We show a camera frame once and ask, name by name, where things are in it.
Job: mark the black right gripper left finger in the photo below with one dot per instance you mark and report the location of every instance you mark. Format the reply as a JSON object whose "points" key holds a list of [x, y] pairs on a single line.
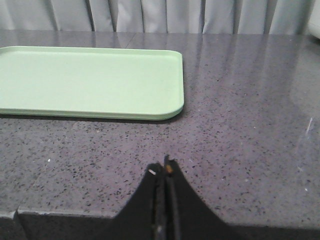
{"points": [[143, 217]]}

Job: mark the white object at edge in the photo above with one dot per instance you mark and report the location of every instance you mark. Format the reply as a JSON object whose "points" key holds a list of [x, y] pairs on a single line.
{"points": [[314, 20]]}

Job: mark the light green plastic tray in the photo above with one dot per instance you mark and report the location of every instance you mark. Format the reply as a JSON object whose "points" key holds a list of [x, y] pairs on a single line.
{"points": [[87, 82]]}

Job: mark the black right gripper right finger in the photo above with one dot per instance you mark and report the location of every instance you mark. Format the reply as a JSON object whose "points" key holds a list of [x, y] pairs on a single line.
{"points": [[188, 218]]}

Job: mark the grey pleated curtain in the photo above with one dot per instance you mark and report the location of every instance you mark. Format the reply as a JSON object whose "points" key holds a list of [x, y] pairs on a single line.
{"points": [[275, 17]]}

